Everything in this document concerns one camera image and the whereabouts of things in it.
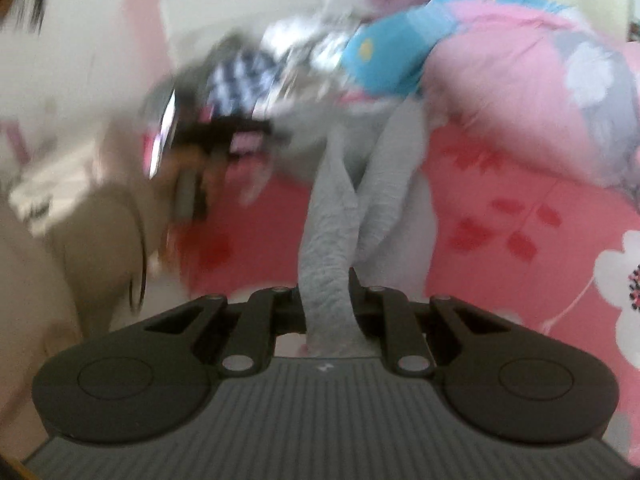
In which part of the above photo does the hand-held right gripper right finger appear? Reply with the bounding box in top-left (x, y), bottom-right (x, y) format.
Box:
top-left (350, 267), bottom-right (501, 377)

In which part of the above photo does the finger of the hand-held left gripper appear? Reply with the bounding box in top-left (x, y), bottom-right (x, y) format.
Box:
top-left (225, 117), bottom-right (293, 156)

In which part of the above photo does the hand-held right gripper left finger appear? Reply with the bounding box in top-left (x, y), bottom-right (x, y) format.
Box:
top-left (145, 286), bottom-right (307, 377)

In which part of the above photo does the grey hoodie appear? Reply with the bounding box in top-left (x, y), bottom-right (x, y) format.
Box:
top-left (270, 95), bottom-right (431, 356)

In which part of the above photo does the person's left hand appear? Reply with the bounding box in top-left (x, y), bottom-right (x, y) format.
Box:
top-left (155, 150), bottom-right (211, 196)

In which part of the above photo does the navy white plaid shirt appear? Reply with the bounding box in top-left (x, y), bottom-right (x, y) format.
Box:
top-left (205, 47), bottom-right (281, 116)

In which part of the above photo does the white fleece blanket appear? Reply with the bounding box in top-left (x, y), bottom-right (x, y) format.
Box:
top-left (260, 10), bottom-right (361, 91)

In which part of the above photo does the cream pink headboard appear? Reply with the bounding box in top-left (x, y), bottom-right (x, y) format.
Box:
top-left (125, 0), bottom-right (371, 111)

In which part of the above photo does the blue pillow with yellow dot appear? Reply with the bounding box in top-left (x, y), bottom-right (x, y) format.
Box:
top-left (340, 0), bottom-right (566, 96)

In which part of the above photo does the pink grey floral duvet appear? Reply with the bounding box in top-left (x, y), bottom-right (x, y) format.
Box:
top-left (420, 0), bottom-right (640, 186)

